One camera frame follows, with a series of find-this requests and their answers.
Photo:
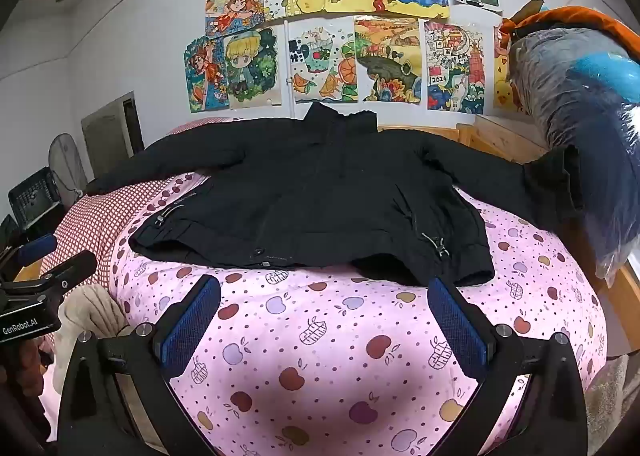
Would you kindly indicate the beige towel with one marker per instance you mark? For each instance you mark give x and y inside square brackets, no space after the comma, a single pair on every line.
[95,311]

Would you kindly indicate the black plastic crate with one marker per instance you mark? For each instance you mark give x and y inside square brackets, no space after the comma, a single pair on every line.
[32,196]

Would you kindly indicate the white standing fan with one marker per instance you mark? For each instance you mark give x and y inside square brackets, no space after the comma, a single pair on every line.
[67,161]

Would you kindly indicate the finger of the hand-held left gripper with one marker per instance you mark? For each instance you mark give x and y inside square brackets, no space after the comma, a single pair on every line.
[70,268]
[40,246]

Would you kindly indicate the wooden bed frame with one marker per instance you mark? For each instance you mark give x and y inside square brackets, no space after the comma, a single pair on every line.
[500,138]

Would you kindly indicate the orange cloth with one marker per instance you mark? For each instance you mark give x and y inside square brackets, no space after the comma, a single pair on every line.
[560,16]

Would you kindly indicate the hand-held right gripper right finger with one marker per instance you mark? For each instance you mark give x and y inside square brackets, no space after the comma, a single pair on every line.
[457,331]

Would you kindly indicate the grey door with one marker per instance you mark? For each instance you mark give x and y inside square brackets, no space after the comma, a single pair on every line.
[112,128]

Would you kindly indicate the clear plastic bag of clothes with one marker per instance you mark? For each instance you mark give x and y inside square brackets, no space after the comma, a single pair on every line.
[565,86]

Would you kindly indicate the group of colourful wall drawings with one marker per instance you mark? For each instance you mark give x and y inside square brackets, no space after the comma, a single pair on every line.
[390,61]

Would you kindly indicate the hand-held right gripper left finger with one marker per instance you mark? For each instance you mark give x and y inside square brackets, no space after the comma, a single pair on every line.
[192,326]

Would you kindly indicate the pink apple print blanket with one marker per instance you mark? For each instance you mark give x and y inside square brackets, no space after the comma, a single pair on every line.
[325,361]

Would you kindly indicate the black jacket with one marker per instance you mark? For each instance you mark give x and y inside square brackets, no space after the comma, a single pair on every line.
[310,186]

